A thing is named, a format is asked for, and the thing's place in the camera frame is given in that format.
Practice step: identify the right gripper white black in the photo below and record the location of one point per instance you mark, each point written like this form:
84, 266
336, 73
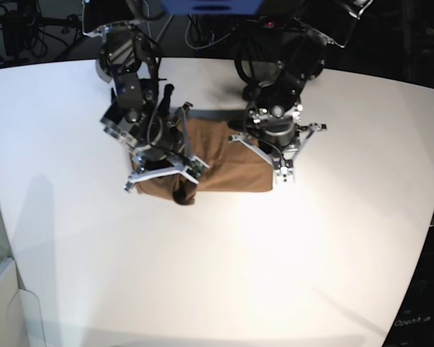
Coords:
154, 161

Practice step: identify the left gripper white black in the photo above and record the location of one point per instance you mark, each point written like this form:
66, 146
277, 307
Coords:
277, 139

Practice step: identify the brown T-shirt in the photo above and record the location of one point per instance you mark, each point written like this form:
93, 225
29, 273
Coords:
233, 167

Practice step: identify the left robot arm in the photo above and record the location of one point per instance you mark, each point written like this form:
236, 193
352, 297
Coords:
316, 25

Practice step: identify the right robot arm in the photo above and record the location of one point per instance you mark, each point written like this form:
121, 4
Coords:
139, 117

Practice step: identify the white bin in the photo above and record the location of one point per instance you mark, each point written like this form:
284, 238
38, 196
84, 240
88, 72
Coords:
20, 313

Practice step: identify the black OpenArm base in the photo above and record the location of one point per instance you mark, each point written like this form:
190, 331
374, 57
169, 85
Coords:
414, 323

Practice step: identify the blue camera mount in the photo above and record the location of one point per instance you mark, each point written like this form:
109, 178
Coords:
211, 6

